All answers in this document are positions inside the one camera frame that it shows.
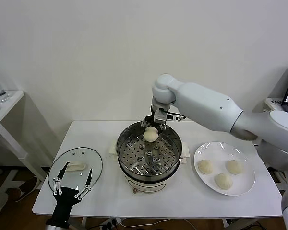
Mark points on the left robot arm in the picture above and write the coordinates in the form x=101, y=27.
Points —
x=56, y=227

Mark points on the white electric cooker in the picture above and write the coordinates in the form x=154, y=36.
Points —
x=146, y=187

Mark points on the white laptop side table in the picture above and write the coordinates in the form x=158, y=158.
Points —
x=273, y=106

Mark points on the white round plate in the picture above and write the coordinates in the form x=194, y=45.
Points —
x=230, y=153

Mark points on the perforated steel steamer basket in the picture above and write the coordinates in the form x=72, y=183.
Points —
x=139, y=165

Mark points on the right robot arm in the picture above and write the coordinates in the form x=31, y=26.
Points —
x=206, y=105

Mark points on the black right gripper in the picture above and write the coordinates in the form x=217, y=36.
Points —
x=150, y=119

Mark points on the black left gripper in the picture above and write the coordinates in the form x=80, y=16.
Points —
x=64, y=195

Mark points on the glass pot lid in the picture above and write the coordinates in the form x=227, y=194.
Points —
x=86, y=155

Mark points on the white power strip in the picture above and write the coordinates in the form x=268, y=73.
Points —
x=110, y=223

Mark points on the clear drinking glass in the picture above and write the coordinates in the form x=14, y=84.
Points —
x=4, y=97

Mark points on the white steamed baozi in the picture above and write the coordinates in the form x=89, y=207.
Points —
x=205, y=167
x=223, y=181
x=234, y=167
x=150, y=134

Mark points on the dark slip-on shoe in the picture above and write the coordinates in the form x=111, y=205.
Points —
x=26, y=189

